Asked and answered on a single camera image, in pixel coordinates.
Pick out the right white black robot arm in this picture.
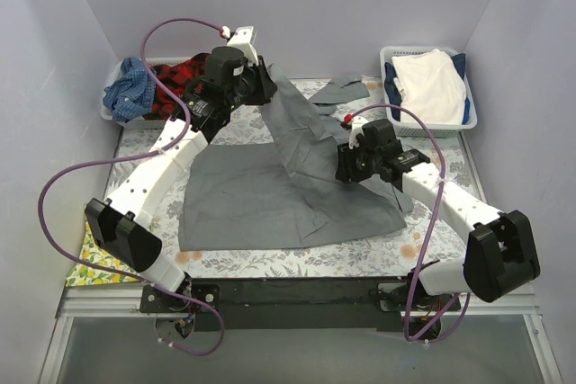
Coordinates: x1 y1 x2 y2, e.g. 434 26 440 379
336 116 541 310

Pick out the dark blue folded garment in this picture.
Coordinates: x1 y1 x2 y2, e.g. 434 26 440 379
383 53 473 124

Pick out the white folded shirt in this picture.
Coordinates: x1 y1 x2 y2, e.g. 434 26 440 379
390 48 467 125

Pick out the blue checked shirt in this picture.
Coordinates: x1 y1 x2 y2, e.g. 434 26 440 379
103 57 156 122

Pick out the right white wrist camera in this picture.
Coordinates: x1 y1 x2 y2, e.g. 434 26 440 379
344 114 368 149

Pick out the left white plastic basket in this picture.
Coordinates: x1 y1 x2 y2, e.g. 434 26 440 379
99 56 190 127

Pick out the grey long sleeve shirt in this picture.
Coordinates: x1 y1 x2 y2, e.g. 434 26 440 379
178 65 414 252

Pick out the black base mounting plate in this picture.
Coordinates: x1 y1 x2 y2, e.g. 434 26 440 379
139 276 464 334

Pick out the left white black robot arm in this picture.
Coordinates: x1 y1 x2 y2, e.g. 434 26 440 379
85 45 277 312

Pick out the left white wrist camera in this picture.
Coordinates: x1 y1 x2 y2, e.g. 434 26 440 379
220 26 259 66

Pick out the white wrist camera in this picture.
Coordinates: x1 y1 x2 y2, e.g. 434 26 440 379
220 26 259 66
344 114 368 149

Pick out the lemon print cloth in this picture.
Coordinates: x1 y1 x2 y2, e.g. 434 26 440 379
65 221 143 287

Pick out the aluminium frame rail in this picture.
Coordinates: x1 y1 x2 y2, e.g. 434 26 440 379
55 284 563 383

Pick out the red black plaid shirt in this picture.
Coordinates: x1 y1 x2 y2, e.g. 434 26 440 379
143 53 209 121

